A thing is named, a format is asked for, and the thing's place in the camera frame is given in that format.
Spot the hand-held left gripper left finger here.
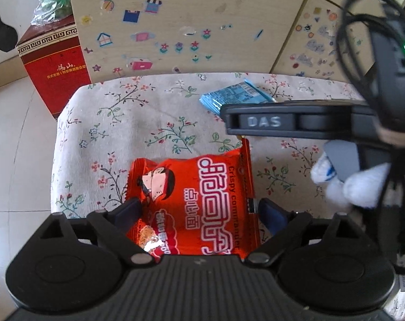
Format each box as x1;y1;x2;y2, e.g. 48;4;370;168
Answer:
29;197;156;268

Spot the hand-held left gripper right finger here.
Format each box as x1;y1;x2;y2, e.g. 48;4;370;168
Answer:
244;198;367;265

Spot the red snack packet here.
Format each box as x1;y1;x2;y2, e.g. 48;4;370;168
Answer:
127;137;261;265

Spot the cyan printed snack packet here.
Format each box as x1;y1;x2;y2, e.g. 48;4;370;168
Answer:
199;78;277;114

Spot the person's right hand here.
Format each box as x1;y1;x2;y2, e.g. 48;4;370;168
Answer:
310;154;392;211

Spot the floral tablecloth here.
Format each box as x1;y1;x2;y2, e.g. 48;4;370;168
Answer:
50;72;405;241

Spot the red patterned box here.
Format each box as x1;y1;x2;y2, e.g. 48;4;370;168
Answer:
17;23;93;121

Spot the wooden cabinet with stickers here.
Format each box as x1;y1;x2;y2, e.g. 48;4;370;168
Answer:
67;0;405;84

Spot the clear plastic bag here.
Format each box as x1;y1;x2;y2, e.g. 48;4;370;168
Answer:
30;0;72;27

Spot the black cable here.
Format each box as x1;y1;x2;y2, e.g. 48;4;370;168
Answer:
336;0;405;268

